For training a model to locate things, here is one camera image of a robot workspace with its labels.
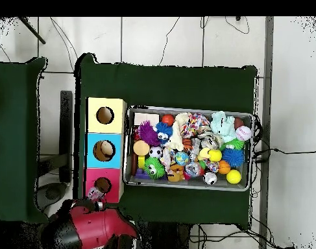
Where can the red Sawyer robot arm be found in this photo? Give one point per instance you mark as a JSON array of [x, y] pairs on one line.
[[95, 228]]

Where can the wooden box with three holes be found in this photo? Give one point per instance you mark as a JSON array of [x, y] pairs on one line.
[[105, 127]]

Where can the shallow mesh bin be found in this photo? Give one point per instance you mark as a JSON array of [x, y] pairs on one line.
[[191, 184]]

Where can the blue spiky ball with eyes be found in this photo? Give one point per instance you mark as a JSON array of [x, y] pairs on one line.
[[163, 131]]

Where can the purple spiky ball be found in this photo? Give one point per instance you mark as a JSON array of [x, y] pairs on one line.
[[148, 133]]

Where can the small soccer ball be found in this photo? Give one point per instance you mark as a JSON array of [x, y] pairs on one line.
[[155, 151]]

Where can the smooth orange ball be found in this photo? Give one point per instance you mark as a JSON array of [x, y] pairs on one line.
[[168, 119]]

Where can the green spiky ball with eyes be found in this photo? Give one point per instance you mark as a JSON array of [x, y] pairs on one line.
[[154, 168]]

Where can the globe print ball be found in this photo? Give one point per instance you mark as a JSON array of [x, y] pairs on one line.
[[181, 158]]

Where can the dark green table cloth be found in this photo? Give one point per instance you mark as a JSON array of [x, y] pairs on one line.
[[173, 85]]

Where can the mint green cloth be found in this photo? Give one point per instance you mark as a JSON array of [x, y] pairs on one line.
[[222, 124]]

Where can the yellow ball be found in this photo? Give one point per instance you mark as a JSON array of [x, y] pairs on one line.
[[233, 176]]

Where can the white baseball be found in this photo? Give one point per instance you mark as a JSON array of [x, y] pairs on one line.
[[243, 133]]

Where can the black upright stand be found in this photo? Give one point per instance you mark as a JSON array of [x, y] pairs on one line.
[[66, 129]]

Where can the grey rounded floor base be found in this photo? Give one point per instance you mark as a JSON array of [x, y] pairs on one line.
[[52, 193]]

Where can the green covered side table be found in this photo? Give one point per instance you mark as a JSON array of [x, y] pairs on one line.
[[15, 142]]

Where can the black tripod leg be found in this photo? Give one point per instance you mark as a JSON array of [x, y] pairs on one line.
[[33, 31]]

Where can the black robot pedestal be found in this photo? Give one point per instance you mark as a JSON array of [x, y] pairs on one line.
[[168, 238]]

